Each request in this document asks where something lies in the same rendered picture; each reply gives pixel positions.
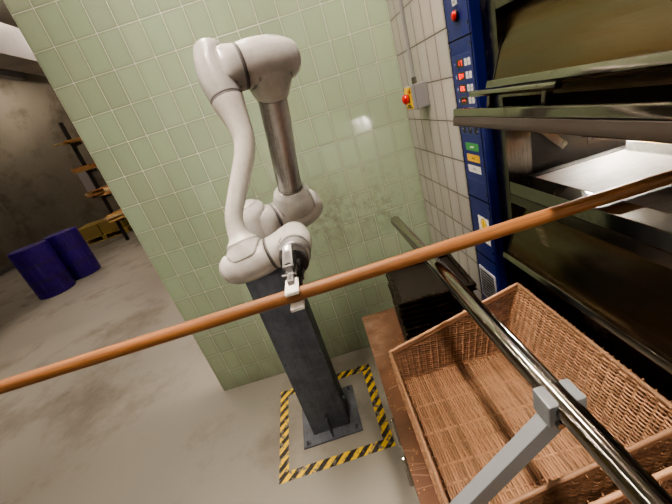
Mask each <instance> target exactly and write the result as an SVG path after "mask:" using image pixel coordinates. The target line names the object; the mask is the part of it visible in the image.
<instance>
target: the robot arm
mask: <svg viewBox="0 0 672 504"><path fill-rule="evenodd" d="M193 59H194V65H195V71H196V75H197V78H198V81H199V83H200V86H201V88H202V90H203V92H204V94H205V96H206V97H207V99H208V101H209V102H210V104H211V106H212V107H213V109H214V110H215V112H216V113H217V114H218V116H219V117H220V118H221V120H222V121H223V123H224V124H225V126H226V127H227V129H228V130H229V132H230V134H231V136H232V138H233V142H234V159H233V165H232V170H231V176H230V182H229V188H228V194H227V199H226V206H225V226H226V230H227V234H228V238H229V243H228V246H227V248H226V249H227V255H226V256H224V257H223V258H222V260H221V262H220V264H219V272H220V274H221V276H222V277H223V279H224V280H225V281H227V282H228V283H232V284H243V283H247V282H251V281H254V280H257V279H259V278H262V277H264V276H266V275H268V274H270V273H271V272H273V271H274V270H276V269H278V268H280V267H281V268H282V269H283V271H284V272H285V274H284V275H282V279H283V280H286V279H287V280H286V281H285V298H287V297H290V296H294V295H297V294H299V286H301V285H304V284H305V283H303V280H304V273H305V271H306V270H307V268H308V266H309V262H310V259H311V249H312V238H311V235H310V233H309V231H308V229H307V228H306V227H307V226H309V225H311V224H312V223H313V222H315V221H316V220H317V219H318V218H319V217H320V215H321V213H322V210H323V204H322V201H321V198H320V197H319V195H318V194H317V193H316V192H315V191H313V190H311V189H309V188H308V187H307V186H306V185H305V184H304V183H302V182H301V178H300V172H299V166H298V160H297V154H296V148H295V142H294V134H293V128H292V122H291V116H290V110H289V104H288V98H287V97H288V95H289V93H290V89H291V88H290V87H291V83H292V78H294V77H296V76H297V74H298V73H299V71H300V67H301V56H300V52H299V49H298V47H297V45H296V43H295V42H294V41H293V40H292V39H289V38H287V37H284V36H280V35H276V34H263V35H257V36H252V37H247V38H243V39H241V40H238V41H235V42H232V43H224V44H220V42H219V41H218V40H216V39H213V38H209V37H208V38H202V39H199V40H198V41H197V42H196V43H195V44H194V46H193ZM246 90H250V91H251V93H252V95H253V97H254V98H255V99H256V100H257V101H258V105H259V109H260V113H261V118H262V122H263V126H264V131H265V135H266V139H267V144H268V148H269V152H270V157H271V161H272V166H273V170H274V174H275V179H276V183H277V188H276V189H275V191H274V194H273V195H274V197H273V203H270V204H267V205H264V204H263V202H261V201H259V200H254V199H249V200H246V196H247V192H248V187H249V183H250V178H251V174H252V169H253V165H254V159H255V137H254V132H253V128H252V124H251V121H250V118H249V114H248V111H247V107H246V103H245V99H244V96H243V93H242V92H244V91H246Z"/></svg>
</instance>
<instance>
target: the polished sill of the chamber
mask: <svg viewBox="0 0 672 504"><path fill-rule="evenodd" d="M510 193H511V194H514V195H517V196H519V197H522V198H525V199H527V200H530V201H533V202H535V203H538V204H541V205H543V206H546V207H553V206H556V205H559V204H562V203H565V202H569V201H572V200H575V199H578V198H581V197H585V196H588V195H591V194H594V193H591V192H587V191H584V190H580V189H576V188H572V187H569V186H565V185H561V184H558V183H554V182H550V181H546V180H543V179H539V178H535V177H532V176H525V177H522V178H518V179H515V180H512V181H510ZM571 216H573V217H575V218H578V219H581V220H583V221H586V222H589V223H591V224H594V225H597V226H599V227H602V228H605V229H607V230H610V231H613V232H616V233H618V234H621V235H624V236H626V237H629V238H632V239H634V240H637V241H640V242H642V243H645V244H648V245H650V246H653V247H656V248H658V249H661V250H664V251H666V252H669V253H672V214H669V213H665V212H662V211H658V210H654V209H650V208H647V207H643V206H639V205H636V204H632V203H628V202H624V201H621V200H619V201H615V202H612V203H609V204H606V205H603V206H600V207H596V208H593V209H590V210H587V211H584V212H580V213H577V214H574V215H571Z"/></svg>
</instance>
